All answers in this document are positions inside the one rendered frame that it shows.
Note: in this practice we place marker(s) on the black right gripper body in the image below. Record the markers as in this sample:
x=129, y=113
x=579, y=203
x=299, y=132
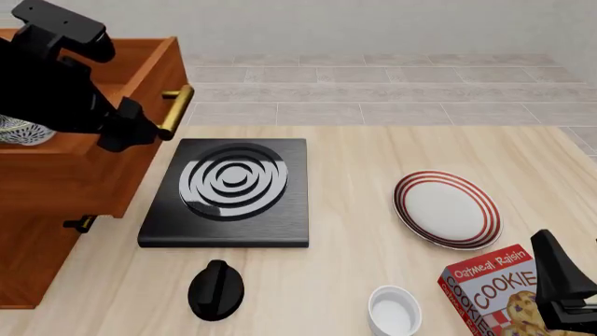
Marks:
x=566, y=315

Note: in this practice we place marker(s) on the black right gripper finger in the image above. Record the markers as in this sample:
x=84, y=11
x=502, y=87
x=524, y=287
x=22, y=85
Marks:
x=557, y=276

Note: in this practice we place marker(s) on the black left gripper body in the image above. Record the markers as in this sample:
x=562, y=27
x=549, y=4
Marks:
x=126, y=134

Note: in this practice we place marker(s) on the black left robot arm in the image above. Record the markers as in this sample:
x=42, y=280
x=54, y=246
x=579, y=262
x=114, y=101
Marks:
x=46, y=94

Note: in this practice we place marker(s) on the black white patterned bowl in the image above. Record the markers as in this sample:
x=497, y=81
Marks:
x=21, y=134

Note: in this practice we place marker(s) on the white plate with red rings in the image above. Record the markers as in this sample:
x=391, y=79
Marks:
x=445, y=210

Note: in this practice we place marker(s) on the wooden cabinet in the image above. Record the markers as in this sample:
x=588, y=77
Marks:
x=32, y=262

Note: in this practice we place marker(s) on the flat black stove plate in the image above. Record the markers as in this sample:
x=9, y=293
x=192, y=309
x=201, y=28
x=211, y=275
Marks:
x=280, y=217

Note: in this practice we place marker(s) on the red oatmeal raisin cookie box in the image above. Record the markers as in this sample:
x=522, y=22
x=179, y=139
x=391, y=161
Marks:
x=494, y=297

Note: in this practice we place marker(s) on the open wooden drawer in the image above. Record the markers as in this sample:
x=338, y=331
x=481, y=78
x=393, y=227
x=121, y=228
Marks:
x=70, y=182

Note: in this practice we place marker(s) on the small white ramekin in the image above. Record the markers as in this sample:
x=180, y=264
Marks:
x=394, y=311

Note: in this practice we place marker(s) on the round black stove knob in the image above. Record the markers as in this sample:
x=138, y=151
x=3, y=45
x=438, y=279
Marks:
x=214, y=290

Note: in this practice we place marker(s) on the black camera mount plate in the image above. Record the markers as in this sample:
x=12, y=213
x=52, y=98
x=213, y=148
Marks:
x=56, y=19

